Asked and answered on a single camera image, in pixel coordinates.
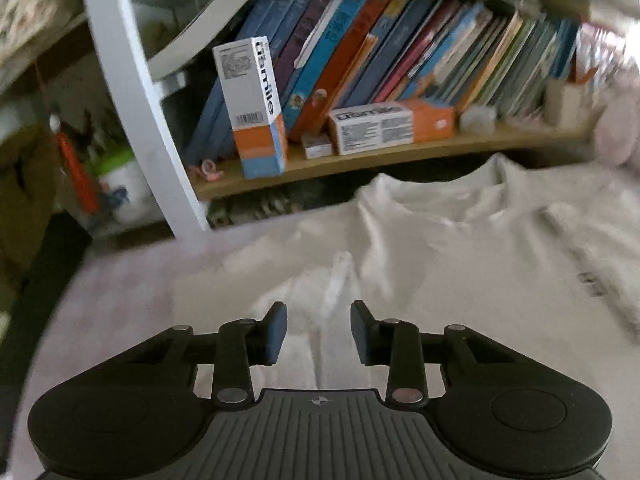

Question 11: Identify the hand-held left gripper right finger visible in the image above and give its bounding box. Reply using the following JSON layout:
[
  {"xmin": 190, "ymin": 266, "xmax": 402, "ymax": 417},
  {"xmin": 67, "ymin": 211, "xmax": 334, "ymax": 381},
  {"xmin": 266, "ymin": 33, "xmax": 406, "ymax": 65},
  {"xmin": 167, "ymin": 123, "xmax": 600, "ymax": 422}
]
[{"xmin": 351, "ymin": 300, "xmax": 518, "ymax": 408}]

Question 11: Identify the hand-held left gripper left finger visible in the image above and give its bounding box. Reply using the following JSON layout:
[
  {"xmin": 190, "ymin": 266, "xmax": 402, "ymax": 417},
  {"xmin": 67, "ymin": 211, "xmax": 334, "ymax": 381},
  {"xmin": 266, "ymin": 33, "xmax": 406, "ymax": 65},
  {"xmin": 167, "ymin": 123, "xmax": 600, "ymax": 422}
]
[{"xmin": 120, "ymin": 301, "xmax": 288, "ymax": 408}]

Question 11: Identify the cream printed t-shirt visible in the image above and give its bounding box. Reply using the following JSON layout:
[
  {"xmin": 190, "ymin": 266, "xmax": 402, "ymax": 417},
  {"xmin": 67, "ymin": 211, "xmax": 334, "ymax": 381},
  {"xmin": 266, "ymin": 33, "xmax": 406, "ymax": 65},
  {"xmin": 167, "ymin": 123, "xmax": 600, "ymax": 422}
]
[{"xmin": 170, "ymin": 152, "xmax": 640, "ymax": 401}]

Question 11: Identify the small white carton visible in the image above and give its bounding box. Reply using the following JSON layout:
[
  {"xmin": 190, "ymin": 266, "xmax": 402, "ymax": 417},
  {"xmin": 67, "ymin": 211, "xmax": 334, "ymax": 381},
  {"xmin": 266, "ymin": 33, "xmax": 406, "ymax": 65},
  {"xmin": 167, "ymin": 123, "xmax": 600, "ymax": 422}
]
[{"xmin": 301, "ymin": 132, "xmax": 334, "ymax": 160}]

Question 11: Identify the white jar green lid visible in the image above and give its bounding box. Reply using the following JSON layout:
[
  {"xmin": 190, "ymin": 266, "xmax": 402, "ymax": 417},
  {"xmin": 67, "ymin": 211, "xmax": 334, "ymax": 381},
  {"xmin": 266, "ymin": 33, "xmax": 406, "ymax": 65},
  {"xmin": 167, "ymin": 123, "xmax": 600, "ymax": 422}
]
[{"xmin": 96, "ymin": 152, "xmax": 162, "ymax": 227}]

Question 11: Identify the white orange blue carton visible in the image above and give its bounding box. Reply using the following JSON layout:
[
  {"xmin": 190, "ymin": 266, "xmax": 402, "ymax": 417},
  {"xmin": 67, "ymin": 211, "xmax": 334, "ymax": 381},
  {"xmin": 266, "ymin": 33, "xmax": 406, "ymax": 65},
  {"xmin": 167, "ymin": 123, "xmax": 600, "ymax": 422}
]
[{"xmin": 212, "ymin": 36, "xmax": 289, "ymax": 181}]

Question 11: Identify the white charger block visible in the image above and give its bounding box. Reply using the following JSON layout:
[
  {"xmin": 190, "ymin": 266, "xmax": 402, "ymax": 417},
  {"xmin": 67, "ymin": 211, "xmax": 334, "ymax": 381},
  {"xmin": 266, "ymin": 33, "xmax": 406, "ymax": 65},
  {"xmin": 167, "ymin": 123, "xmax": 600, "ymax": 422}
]
[{"xmin": 458, "ymin": 105, "xmax": 499, "ymax": 134}]

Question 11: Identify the red tassel charm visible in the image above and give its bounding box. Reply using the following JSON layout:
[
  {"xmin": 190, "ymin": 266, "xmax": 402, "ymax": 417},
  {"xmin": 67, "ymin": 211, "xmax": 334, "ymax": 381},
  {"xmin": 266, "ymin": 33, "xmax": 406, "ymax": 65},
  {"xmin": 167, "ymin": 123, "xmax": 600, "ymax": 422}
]
[{"xmin": 47, "ymin": 112, "xmax": 102, "ymax": 217}]

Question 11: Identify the white wooden bookshelf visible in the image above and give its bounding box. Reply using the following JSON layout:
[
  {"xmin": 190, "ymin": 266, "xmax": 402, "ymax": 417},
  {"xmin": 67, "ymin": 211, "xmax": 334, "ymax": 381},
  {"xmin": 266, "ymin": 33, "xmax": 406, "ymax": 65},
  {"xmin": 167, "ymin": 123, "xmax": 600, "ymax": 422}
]
[{"xmin": 0, "ymin": 0, "xmax": 640, "ymax": 246}]

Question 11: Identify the row of colourful books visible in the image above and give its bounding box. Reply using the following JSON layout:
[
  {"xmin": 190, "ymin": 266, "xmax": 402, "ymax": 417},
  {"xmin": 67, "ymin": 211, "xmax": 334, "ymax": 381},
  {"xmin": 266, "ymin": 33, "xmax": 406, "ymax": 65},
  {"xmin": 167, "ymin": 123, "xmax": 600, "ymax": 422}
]
[{"xmin": 186, "ymin": 0, "xmax": 583, "ymax": 163}]

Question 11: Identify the beige pen holder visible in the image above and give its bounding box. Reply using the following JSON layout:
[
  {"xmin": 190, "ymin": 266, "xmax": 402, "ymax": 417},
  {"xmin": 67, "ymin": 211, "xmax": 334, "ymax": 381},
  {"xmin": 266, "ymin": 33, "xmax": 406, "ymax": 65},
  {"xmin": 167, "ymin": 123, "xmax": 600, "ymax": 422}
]
[{"xmin": 543, "ymin": 76, "xmax": 590, "ymax": 129}]

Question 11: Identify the pink white plush rabbit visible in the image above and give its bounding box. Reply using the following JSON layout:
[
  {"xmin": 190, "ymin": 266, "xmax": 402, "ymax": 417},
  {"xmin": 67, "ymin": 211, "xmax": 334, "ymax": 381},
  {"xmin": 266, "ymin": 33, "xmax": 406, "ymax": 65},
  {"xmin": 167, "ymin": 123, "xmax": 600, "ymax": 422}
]
[{"xmin": 594, "ymin": 35, "xmax": 640, "ymax": 170}]

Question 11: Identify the pink paper doll decoration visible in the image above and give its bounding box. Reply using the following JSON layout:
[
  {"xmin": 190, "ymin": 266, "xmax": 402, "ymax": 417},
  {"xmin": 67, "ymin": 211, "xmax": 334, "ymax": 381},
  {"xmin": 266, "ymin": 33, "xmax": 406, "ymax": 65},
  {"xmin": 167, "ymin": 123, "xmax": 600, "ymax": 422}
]
[{"xmin": 0, "ymin": 0, "xmax": 88, "ymax": 78}]

